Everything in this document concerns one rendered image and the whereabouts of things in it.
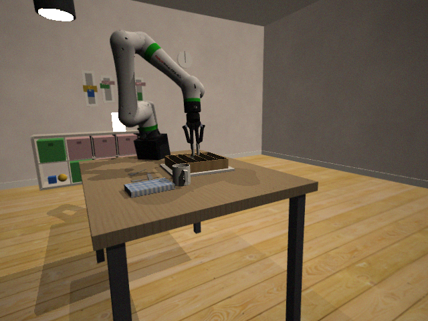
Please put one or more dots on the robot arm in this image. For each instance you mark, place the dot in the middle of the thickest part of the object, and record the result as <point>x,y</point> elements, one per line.
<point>131,113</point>

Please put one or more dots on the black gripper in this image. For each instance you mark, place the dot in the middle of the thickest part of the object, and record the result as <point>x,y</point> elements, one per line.
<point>193,123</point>

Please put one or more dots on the grey mug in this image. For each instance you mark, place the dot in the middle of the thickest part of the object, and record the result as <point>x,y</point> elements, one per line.
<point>181,174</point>

